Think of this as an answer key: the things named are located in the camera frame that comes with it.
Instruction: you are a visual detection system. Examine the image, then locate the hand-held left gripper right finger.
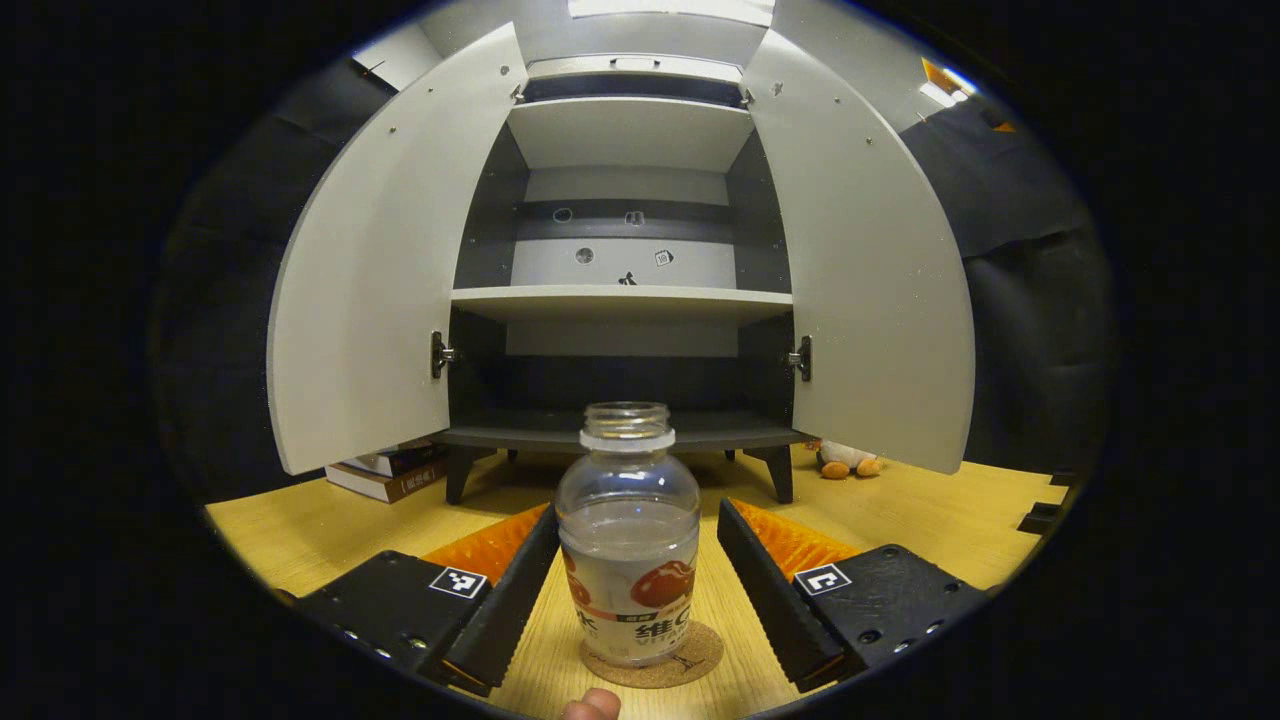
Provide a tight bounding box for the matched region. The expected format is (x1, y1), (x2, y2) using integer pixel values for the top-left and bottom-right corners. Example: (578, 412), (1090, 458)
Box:
(716, 498), (991, 694)

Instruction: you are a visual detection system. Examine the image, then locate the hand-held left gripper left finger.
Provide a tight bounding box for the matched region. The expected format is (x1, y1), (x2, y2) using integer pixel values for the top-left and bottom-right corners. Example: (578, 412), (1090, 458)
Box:
(295, 503), (561, 698)

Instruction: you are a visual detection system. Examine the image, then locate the round cork coaster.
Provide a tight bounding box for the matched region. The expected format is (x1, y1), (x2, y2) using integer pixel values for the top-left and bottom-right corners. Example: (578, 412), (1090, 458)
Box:
(580, 620), (725, 689)

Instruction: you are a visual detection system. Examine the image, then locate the clear bottle with red label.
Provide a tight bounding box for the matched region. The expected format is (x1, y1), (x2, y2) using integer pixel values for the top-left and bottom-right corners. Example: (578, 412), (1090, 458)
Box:
(555, 401), (702, 669)

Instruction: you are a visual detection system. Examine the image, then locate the grey cabinet door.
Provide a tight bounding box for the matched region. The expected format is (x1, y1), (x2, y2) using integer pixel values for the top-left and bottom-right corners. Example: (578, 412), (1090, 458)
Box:
(266, 22), (529, 476)
(740, 27), (977, 476)

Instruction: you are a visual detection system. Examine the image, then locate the grey wooden cabinet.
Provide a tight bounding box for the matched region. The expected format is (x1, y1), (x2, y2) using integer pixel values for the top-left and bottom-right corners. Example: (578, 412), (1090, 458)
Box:
(445, 55), (816, 506)

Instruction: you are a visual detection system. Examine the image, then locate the plush penguin toy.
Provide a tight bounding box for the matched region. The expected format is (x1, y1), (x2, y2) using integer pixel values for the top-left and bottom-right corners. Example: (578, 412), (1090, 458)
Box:
(815, 440), (883, 481)

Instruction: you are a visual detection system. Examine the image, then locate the brown cover book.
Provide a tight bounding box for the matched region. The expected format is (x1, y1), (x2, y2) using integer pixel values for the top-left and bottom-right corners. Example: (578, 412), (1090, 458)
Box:
(325, 462), (449, 504)

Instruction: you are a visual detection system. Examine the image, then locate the black backdrop cloth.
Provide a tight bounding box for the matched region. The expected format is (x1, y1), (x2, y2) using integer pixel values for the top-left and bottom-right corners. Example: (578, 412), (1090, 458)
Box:
(150, 60), (1116, 501)

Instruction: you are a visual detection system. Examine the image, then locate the small ceiling light panel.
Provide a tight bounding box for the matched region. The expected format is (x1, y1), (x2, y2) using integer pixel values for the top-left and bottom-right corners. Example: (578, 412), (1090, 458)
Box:
(918, 58), (979, 109)

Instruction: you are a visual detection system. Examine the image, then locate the long ceiling light panel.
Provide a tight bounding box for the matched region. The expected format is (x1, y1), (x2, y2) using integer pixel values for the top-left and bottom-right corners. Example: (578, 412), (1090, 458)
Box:
(568, 0), (776, 28)

